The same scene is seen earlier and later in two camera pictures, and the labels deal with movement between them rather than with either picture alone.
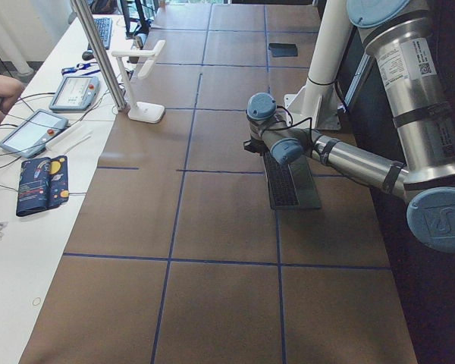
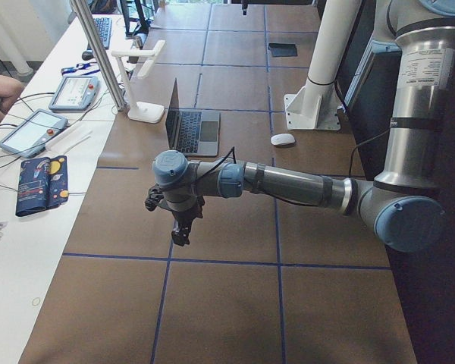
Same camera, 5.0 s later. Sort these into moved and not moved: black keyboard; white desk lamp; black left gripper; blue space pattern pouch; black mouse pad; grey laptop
Moved: grey laptop; black left gripper
Not moved: white desk lamp; black mouse pad; blue space pattern pouch; black keyboard
